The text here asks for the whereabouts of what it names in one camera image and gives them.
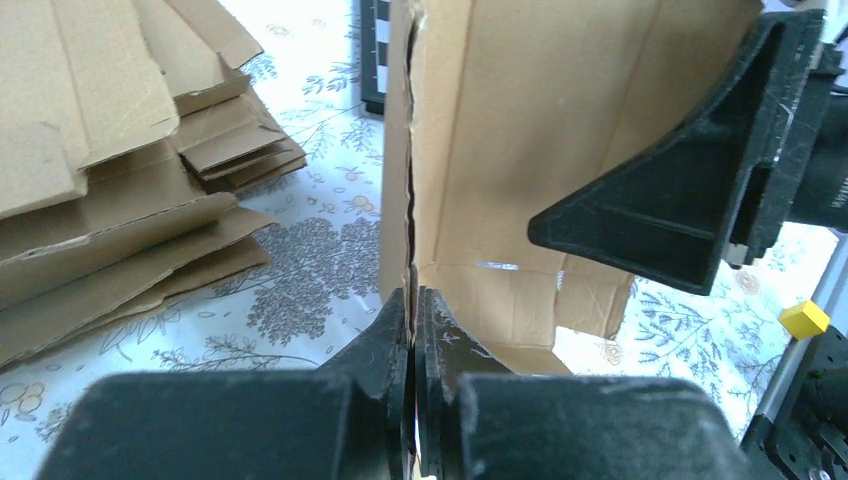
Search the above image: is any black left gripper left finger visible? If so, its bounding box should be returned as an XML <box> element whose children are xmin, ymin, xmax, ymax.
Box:
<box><xmin>39</xmin><ymin>290</ymin><xmax>412</xmax><ymax>479</ymax></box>

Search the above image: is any floral patterned tablecloth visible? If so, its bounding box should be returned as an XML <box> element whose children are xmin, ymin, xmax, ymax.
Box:
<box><xmin>1</xmin><ymin>1</ymin><xmax>838</xmax><ymax>479</ymax></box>

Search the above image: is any small yellow cube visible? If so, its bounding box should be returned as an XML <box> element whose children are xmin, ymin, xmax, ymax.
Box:
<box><xmin>778</xmin><ymin>300</ymin><xmax>830</xmax><ymax>340</ymax></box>

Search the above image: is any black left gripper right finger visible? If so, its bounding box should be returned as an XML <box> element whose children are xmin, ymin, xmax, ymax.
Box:
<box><xmin>414</xmin><ymin>287</ymin><xmax>752</xmax><ymax>479</ymax></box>

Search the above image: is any cardboard box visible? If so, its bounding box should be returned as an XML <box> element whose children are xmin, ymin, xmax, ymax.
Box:
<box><xmin>378</xmin><ymin>1</ymin><xmax>762</xmax><ymax>374</ymax></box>

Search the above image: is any black white chessboard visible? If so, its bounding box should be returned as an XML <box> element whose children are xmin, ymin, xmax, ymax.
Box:
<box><xmin>359</xmin><ymin>0</ymin><xmax>390</xmax><ymax>116</ymax></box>

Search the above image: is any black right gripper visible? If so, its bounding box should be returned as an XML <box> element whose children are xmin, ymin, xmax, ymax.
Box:
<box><xmin>527</xmin><ymin>9</ymin><xmax>847</xmax><ymax>295</ymax></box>

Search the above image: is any stack of flat cardboard sheets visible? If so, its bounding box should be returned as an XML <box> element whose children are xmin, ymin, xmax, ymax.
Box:
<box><xmin>1</xmin><ymin>1</ymin><xmax>305</xmax><ymax>368</ymax></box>

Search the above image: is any aluminium frame rail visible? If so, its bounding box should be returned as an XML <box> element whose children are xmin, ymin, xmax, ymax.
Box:
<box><xmin>741</xmin><ymin>233</ymin><xmax>847</xmax><ymax>444</ymax></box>

